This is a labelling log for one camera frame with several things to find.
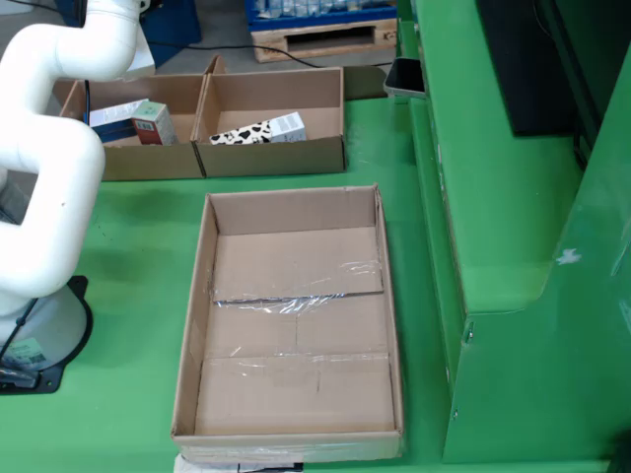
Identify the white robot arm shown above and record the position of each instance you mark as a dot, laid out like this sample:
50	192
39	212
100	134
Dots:
49	197

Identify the cardboard box with olive flap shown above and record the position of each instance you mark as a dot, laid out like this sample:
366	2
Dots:
271	157

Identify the large shallow cardboard tray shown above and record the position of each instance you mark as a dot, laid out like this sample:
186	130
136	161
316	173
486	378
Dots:
296	394

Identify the open brown cardboard box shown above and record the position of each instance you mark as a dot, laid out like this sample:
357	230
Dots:
148	162

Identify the cow print carton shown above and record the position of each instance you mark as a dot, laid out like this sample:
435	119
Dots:
241	134

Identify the smartphone with dark screen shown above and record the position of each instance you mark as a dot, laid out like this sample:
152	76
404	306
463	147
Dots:
404	76

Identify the wooden pallet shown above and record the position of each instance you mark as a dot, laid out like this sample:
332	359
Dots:
268	49

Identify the green metal machine housing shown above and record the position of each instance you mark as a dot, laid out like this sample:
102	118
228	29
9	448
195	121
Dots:
517	246

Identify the blue crate with goods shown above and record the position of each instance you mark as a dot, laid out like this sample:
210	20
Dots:
256	22

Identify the blue and white carton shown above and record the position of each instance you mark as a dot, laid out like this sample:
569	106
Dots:
113	115

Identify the dark blue plastic bin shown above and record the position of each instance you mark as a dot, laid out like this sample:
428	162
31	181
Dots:
172	24

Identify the flat monitor panel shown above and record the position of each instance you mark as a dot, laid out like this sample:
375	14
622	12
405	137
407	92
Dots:
532	74

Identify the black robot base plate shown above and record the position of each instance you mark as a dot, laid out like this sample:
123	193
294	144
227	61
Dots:
49	382

